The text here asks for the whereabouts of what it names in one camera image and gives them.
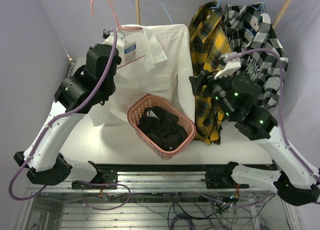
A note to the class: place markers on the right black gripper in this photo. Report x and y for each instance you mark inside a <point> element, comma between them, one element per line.
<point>204,77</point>

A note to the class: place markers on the dark pinstriped shirt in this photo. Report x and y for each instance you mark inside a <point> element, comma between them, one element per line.
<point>162,127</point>

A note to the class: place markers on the blue wire hanger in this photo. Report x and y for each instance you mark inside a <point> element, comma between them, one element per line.
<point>153,10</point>

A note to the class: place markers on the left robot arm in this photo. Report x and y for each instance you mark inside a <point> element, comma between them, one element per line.
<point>91,84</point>

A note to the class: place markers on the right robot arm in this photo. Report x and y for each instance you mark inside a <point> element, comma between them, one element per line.
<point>295,182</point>

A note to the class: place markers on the black white checkered shirt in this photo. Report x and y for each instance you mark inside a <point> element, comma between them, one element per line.
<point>249,27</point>

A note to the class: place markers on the white shirt paper tag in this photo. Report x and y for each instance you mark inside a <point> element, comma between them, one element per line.
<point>130,52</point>

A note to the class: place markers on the blue hanger of checkered shirt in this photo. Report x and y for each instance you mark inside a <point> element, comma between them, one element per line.
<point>262,4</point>

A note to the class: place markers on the pink plastic basket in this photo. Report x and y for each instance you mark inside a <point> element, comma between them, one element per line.
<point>135,112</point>

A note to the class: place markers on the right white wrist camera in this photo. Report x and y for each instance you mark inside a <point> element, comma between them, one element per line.
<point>230,63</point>

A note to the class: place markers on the aluminium frame base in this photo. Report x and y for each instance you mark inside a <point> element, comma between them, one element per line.
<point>117,147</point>

